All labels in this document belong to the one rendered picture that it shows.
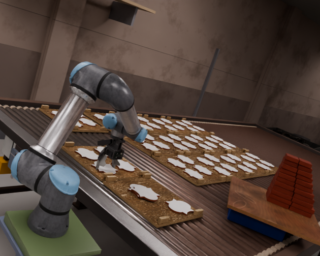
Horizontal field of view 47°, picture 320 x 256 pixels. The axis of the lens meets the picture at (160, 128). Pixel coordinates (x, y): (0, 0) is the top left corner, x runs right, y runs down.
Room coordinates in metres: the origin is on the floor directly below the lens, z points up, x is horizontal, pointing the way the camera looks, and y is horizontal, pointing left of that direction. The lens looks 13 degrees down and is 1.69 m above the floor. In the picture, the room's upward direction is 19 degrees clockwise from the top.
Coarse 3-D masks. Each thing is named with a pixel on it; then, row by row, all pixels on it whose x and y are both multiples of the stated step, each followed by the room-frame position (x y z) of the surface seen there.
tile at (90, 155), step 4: (80, 148) 2.04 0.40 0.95; (76, 152) 1.97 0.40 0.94; (80, 152) 1.98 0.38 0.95; (84, 152) 2.00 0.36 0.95; (88, 152) 2.02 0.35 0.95; (92, 152) 2.04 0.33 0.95; (84, 156) 1.94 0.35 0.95; (88, 156) 1.96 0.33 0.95; (92, 156) 1.98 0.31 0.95; (96, 156) 2.00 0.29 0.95; (92, 160) 1.94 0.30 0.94; (96, 160) 1.96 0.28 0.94
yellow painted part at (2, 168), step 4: (0, 156) 2.11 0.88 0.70; (4, 156) 2.09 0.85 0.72; (0, 160) 2.06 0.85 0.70; (4, 160) 2.08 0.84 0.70; (8, 160) 2.10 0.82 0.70; (0, 164) 2.04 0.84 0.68; (4, 164) 2.05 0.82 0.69; (0, 168) 2.04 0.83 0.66; (4, 168) 2.05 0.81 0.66; (8, 168) 2.07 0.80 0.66; (0, 172) 2.04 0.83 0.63; (4, 172) 2.06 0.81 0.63; (8, 172) 2.08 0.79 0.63
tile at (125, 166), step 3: (111, 162) 1.99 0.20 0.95; (120, 162) 2.04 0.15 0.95; (123, 162) 2.06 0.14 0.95; (126, 162) 2.08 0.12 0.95; (120, 165) 1.99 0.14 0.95; (123, 165) 2.01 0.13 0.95; (126, 165) 2.03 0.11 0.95; (129, 165) 2.04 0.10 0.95; (120, 168) 1.95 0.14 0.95; (123, 168) 1.96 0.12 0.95; (126, 168) 1.98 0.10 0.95; (129, 168) 1.99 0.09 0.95; (132, 168) 2.01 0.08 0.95; (135, 168) 2.04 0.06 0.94; (126, 171) 1.95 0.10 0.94; (129, 171) 1.96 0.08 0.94; (132, 171) 1.97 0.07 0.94
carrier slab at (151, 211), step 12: (120, 180) 1.81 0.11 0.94; (132, 180) 1.86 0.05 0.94; (144, 180) 1.92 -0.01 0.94; (120, 192) 1.67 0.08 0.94; (156, 192) 1.81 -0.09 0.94; (168, 192) 1.87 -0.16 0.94; (132, 204) 1.58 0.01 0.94; (144, 204) 1.62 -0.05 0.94; (156, 204) 1.67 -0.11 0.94; (144, 216) 1.52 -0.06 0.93; (156, 216) 1.54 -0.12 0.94; (180, 216) 1.63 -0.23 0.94; (192, 216) 1.67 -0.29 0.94
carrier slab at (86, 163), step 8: (72, 152) 1.96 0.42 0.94; (96, 152) 2.09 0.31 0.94; (80, 160) 1.89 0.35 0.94; (88, 160) 1.93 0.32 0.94; (88, 168) 1.83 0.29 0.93; (136, 168) 2.06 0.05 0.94; (96, 176) 1.78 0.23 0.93; (120, 176) 1.86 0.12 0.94; (128, 176) 1.89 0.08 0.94; (136, 176) 1.93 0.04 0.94
